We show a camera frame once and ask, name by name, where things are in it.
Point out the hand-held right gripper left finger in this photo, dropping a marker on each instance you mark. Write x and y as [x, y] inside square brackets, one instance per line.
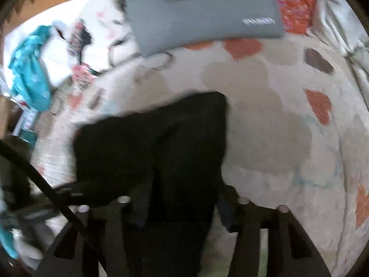
[118, 225]

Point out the teal patterned cloth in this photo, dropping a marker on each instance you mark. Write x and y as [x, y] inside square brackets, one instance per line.
[31, 78]

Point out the grey laptop bag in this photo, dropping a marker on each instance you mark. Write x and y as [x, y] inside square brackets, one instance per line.
[201, 14]

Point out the cream printed cushion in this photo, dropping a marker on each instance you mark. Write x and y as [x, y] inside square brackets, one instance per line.
[98, 49]

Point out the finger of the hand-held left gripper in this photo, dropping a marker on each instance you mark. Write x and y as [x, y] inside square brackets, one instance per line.
[70, 193]

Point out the heart-printed blanket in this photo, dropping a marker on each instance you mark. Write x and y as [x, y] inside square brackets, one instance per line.
[274, 150]

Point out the teal box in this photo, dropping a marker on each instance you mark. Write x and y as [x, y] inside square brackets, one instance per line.
[28, 134]

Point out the black pants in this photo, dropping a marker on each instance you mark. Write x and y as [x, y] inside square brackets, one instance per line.
[173, 138]

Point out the red floral cushion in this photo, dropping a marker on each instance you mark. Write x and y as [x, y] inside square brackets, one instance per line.
[294, 5]

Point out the white crumpled sheet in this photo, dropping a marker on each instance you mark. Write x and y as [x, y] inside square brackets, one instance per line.
[340, 20]

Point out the white pillow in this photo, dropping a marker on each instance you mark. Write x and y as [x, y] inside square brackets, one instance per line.
[56, 63]

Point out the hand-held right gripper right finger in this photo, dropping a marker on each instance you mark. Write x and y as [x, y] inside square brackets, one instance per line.
[227, 210]

